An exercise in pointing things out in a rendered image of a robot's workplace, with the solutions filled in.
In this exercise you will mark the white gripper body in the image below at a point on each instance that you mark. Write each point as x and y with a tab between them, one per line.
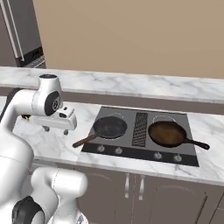
58	122

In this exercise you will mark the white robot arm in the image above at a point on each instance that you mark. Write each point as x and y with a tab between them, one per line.
17	163

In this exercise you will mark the small dark brown food item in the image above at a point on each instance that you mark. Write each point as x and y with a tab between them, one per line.
26	117

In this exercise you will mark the silver hob knob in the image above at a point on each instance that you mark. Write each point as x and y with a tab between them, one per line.
157	155
101	148
177	158
118	150

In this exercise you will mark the grey-brown cupboard door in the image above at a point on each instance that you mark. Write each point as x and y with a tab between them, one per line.
108	198
172	204
218	213

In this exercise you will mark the grey fridge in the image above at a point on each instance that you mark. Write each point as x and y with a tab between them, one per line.
17	32

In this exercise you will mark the grey hob with black front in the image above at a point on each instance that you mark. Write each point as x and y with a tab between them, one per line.
172	151

